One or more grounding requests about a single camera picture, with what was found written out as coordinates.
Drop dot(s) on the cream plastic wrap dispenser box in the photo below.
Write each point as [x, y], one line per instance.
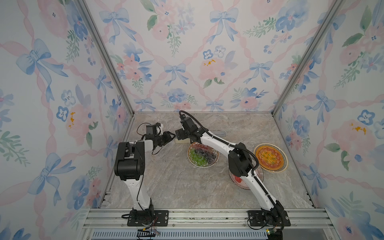
[221, 134]

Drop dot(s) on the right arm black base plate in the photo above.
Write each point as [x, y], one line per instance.
[259, 218]

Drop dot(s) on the plate of red strawberries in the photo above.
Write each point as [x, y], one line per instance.
[238, 180]

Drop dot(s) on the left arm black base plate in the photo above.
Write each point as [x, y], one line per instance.
[149, 218]

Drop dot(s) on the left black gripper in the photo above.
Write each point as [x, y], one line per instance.
[166, 137]

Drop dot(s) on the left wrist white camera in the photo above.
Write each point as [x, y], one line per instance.
[159, 129]

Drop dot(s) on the plate of grapes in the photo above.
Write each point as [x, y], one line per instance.
[203, 154]

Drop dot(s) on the aluminium front rail frame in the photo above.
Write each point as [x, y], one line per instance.
[207, 224]

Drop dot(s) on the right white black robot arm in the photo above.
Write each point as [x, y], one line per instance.
[242, 164]

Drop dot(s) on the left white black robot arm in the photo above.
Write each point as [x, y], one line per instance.
[130, 167]

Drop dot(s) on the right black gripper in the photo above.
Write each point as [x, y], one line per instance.
[181, 131]

